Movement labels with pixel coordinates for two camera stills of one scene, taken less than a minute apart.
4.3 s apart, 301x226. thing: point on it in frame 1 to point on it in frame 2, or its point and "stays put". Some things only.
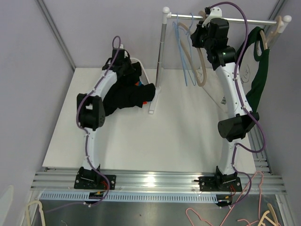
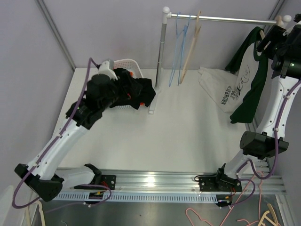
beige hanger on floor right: x=261 y=223 stays put
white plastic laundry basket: x=144 y=77 to x=133 y=66
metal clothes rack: x=167 y=16 stays put
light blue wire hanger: x=176 y=29 to x=177 y=35
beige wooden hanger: x=184 y=29 to x=197 y=29
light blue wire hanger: x=187 y=35 to x=183 y=49
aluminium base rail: x=63 y=181 stays put
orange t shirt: x=144 y=102 to x=131 y=73
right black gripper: x=199 y=29 to x=275 y=35
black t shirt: x=126 y=92 stays put
